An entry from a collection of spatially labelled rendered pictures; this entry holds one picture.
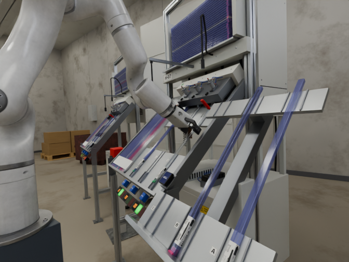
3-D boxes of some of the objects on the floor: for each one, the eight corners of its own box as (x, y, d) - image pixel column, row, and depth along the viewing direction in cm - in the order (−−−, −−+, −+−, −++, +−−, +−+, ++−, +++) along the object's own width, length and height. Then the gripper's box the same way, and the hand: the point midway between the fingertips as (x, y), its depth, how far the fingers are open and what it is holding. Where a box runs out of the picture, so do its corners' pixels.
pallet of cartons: (94, 153, 637) (93, 129, 632) (50, 161, 528) (47, 132, 523) (80, 152, 695) (79, 129, 691) (38, 158, 586) (36, 132, 582)
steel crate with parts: (132, 158, 518) (130, 131, 514) (92, 168, 424) (90, 135, 420) (110, 155, 579) (109, 131, 575) (72, 163, 485) (70, 134, 481)
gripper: (153, 117, 84) (178, 137, 92) (174, 115, 70) (202, 139, 78) (162, 104, 87) (185, 125, 95) (184, 100, 72) (209, 125, 80)
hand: (191, 130), depth 86 cm, fingers open, 8 cm apart
